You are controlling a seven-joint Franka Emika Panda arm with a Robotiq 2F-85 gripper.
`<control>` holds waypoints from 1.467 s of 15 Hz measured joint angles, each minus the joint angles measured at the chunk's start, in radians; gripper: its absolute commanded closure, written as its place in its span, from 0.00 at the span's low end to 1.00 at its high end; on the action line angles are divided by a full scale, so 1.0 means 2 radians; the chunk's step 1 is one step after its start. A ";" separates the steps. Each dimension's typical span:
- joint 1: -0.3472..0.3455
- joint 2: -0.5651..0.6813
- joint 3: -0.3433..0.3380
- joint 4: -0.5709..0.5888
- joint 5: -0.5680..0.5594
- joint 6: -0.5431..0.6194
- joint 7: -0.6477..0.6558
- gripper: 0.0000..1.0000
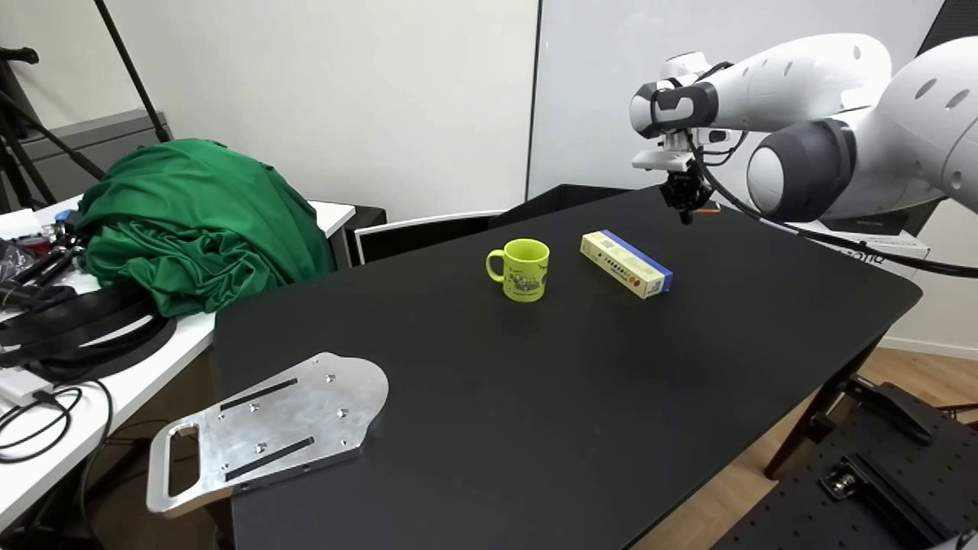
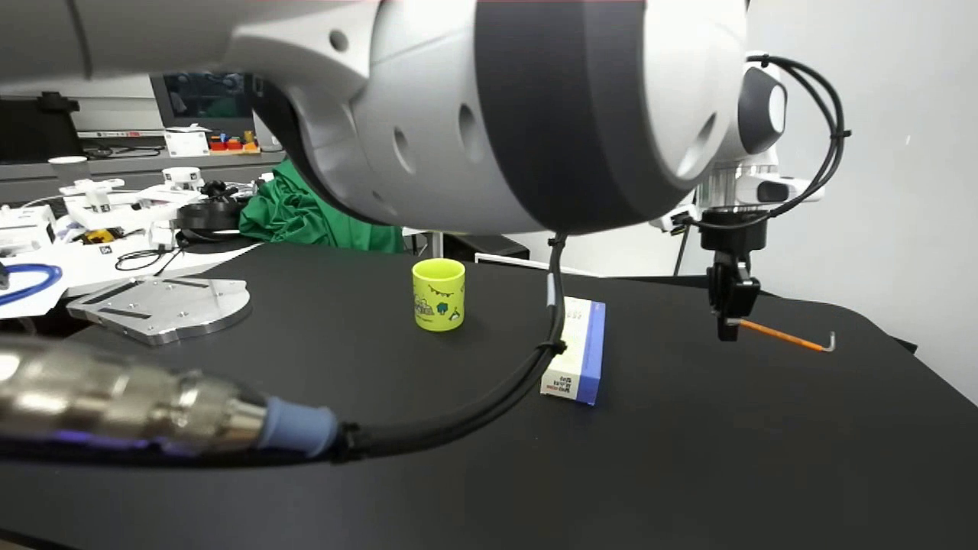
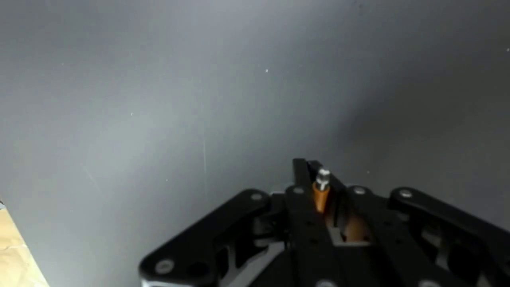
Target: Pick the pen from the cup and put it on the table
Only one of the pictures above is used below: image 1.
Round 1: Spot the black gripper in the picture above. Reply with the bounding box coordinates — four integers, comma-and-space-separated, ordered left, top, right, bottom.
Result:
660, 159, 719, 225

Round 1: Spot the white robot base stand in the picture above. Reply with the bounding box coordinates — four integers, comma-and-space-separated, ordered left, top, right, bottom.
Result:
801, 218, 936, 279

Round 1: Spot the white and blue box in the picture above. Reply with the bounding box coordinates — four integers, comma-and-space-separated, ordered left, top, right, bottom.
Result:
577, 225, 678, 302

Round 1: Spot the yellow-green mug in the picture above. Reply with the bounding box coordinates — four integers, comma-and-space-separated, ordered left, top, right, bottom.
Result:
484, 236, 552, 305

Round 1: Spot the black table leg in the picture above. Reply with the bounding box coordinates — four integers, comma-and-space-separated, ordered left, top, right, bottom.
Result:
761, 341, 880, 484

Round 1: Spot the black clamp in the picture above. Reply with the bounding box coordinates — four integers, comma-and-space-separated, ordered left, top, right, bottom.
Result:
843, 374, 936, 446

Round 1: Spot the black optical breadboard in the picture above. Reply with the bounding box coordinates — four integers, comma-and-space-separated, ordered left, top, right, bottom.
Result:
709, 376, 978, 550

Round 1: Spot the silver metal plate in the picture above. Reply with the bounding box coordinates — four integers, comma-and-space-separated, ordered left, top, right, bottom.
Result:
142, 348, 393, 519

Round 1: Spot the green cloth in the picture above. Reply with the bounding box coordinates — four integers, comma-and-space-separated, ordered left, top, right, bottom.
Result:
70, 133, 339, 323

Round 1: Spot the white side table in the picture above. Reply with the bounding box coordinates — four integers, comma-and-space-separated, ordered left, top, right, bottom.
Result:
0, 193, 358, 534

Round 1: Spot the black stand pole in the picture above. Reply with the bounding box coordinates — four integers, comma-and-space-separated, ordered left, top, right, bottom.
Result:
92, 0, 175, 143

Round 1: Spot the black tripod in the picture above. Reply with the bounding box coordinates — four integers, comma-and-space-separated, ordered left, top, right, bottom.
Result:
0, 42, 107, 214

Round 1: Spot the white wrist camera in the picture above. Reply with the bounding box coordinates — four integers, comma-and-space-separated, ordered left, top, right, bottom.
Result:
629, 133, 695, 173

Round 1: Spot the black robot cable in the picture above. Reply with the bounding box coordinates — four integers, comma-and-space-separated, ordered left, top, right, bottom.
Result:
690, 129, 978, 282

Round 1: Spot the thin black cable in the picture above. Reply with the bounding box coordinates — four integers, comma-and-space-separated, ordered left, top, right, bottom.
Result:
0, 374, 120, 468

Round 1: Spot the thick black cable coil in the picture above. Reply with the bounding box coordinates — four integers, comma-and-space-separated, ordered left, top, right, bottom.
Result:
0, 282, 179, 385

